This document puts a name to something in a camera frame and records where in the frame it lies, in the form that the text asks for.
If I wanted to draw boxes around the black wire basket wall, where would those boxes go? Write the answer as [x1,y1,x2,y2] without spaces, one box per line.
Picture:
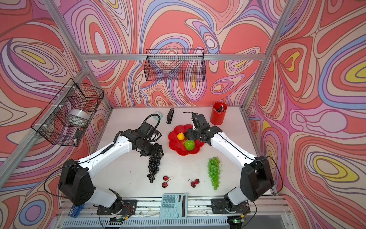
[31,79,104,147]
[144,48,206,82]

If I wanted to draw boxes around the red cylindrical pen holder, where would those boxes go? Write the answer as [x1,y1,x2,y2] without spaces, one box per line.
[210,102,227,126]

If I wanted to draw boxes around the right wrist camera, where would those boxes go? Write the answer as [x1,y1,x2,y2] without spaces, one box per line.
[192,113,210,130]

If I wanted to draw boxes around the green fake grape bunch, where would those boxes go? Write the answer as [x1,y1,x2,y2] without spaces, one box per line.
[207,157,221,190]

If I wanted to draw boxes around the left red fake cherries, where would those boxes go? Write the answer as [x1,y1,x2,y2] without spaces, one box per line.
[162,176,171,188]

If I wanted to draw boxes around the yellow fake lemon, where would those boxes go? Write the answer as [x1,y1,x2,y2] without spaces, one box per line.
[177,133,185,141]

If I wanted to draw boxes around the right red fake cherries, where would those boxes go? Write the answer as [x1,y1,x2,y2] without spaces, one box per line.
[188,179,200,188]

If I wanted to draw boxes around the mint green calculator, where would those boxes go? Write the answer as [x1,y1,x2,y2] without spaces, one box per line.
[159,193,188,220]

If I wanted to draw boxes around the red flower-shaped fruit bowl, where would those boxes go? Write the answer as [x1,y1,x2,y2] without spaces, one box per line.
[168,124,204,156]

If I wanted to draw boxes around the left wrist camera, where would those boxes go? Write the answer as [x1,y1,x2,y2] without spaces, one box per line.
[136,122,157,138]

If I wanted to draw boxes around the green fake custard apple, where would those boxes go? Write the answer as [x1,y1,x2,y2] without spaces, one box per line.
[185,140,195,151]

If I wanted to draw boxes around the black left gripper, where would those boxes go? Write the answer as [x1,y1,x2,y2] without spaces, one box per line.
[140,140,165,157]

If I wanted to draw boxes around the mint green small clock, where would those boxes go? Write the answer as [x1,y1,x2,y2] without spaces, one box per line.
[155,111,163,118]

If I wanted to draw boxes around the black stapler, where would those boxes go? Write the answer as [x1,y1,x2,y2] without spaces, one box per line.
[166,108,174,125]

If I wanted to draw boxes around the black wire basket back wall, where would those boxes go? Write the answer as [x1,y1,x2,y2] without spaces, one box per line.
[144,48,206,82]

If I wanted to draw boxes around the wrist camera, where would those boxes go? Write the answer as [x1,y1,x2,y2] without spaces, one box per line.
[192,113,210,130]
[136,122,157,138]

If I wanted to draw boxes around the black fake grape bunch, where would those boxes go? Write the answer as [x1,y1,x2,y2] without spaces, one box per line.
[147,157,161,183]

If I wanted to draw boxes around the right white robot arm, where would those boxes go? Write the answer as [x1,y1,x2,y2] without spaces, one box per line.
[186,126,275,211]

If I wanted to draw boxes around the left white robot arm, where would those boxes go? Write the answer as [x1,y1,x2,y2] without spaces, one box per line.
[58,129,164,215]

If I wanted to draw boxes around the black wire basket left wall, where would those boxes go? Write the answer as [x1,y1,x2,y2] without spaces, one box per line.
[31,79,104,147]

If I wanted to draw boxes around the white tape roll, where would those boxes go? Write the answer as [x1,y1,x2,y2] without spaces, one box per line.
[69,109,90,120]

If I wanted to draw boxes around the red fake cherries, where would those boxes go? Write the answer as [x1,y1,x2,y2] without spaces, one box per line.
[162,176,171,188]
[188,179,200,188]

